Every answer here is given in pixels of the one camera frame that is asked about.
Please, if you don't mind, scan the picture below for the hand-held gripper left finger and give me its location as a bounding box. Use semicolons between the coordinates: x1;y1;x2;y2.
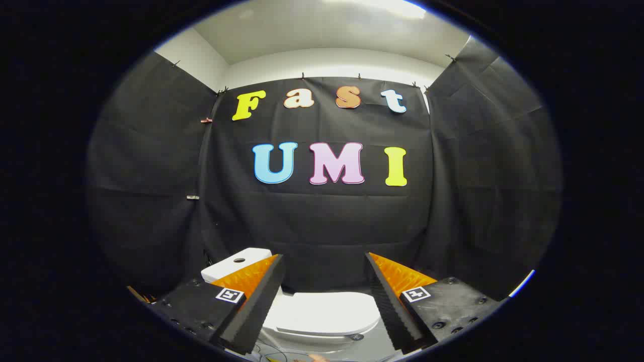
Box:
151;254;286;355

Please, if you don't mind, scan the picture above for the thin black cable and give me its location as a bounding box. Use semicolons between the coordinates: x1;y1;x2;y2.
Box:
253;341;302;362

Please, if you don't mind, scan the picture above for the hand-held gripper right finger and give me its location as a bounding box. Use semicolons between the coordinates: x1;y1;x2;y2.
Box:
364;252;506;355

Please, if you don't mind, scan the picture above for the white ceramic toilet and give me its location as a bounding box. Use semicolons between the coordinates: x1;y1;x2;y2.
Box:
201;247;381;353

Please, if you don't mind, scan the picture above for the black backdrop cloth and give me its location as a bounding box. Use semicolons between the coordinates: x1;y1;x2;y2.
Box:
87;35;561;302

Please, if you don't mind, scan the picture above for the white toilet lid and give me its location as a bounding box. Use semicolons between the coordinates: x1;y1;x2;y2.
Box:
263;288;381;342

